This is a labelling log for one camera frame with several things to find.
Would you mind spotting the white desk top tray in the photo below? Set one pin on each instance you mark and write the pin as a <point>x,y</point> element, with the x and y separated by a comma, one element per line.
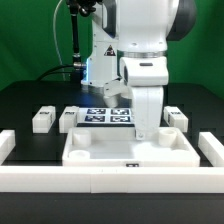
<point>118,147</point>

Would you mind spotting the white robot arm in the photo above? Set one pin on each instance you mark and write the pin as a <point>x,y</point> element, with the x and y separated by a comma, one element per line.
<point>129,56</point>

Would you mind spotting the fiducial marker sheet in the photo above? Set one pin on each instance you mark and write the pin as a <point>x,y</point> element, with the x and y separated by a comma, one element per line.
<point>88,117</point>

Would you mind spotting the white U-shaped fence wall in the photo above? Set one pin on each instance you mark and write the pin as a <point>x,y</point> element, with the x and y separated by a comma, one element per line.
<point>71,179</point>

